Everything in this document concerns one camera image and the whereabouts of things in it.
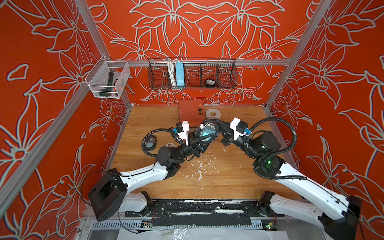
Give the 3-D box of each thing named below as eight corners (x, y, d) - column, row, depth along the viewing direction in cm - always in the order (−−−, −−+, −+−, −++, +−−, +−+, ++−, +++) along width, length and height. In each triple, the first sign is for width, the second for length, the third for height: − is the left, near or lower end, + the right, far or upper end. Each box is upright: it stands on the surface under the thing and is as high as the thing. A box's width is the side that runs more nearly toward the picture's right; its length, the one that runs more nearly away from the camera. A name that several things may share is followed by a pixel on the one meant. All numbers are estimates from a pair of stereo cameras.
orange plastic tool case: (178, 126, 108) (177, 123, 104) (179, 103, 123) (179, 99, 120) (204, 126, 107) (204, 122, 104) (202, 103, 123) (202, 99, 120)
